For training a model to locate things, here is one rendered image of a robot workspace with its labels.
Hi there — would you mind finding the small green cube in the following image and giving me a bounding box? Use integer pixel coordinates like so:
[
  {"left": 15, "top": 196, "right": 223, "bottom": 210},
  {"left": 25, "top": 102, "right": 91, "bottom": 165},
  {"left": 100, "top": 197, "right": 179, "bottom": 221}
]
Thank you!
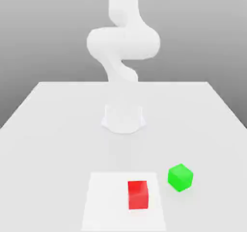
[{"left": 167, "top": 163, "right": 194, "bottom": 192}]

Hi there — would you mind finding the small red cube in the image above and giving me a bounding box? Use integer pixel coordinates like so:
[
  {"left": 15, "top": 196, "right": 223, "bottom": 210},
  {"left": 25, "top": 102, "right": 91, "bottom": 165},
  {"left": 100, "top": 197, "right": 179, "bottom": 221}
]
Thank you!
[{"left": 127, "top": 180, "right": 150, "bottom": 210}]

